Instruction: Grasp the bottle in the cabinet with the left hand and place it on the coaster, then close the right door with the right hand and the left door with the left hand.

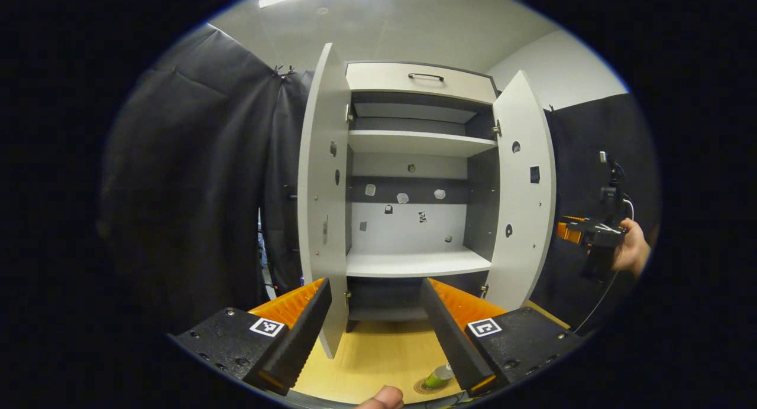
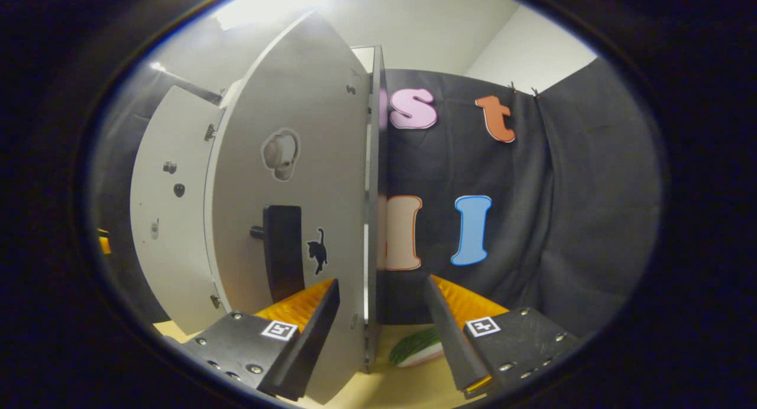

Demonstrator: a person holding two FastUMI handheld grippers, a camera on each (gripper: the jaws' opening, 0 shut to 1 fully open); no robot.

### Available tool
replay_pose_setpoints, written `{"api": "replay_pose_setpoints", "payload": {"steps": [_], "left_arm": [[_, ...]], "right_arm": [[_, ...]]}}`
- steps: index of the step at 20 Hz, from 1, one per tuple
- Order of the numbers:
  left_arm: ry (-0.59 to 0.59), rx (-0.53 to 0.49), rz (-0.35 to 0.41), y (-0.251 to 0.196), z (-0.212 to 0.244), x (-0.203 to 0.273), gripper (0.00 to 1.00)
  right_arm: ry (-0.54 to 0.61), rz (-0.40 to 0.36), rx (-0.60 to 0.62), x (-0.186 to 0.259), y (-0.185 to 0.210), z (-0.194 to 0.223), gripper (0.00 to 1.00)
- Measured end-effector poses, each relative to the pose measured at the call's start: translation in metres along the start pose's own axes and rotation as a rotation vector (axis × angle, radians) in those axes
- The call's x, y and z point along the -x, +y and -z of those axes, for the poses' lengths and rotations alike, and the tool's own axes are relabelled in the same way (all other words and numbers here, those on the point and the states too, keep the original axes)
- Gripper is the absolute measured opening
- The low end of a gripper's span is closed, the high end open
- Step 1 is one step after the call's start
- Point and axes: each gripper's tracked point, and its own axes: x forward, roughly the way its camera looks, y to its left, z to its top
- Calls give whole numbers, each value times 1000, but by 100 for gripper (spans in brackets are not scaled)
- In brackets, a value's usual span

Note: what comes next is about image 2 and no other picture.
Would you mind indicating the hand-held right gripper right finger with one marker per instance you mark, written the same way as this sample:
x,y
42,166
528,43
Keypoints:
x,y
452,338

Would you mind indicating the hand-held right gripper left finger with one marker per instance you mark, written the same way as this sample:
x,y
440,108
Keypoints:
x,y
310,344

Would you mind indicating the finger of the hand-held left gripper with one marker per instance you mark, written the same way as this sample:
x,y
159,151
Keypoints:
x,y
104,242

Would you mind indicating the white cabinet door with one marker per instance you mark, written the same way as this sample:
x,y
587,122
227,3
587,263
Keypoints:
x,y
331,178
171,249

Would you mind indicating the white and grey cabinet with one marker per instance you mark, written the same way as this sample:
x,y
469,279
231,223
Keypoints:
x,y
378,220

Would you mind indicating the green striped melon toy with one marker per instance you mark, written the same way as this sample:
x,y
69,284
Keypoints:
x,y
417,347

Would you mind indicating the black backdrop cloth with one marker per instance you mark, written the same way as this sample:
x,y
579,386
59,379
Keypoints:
x,y
562,220

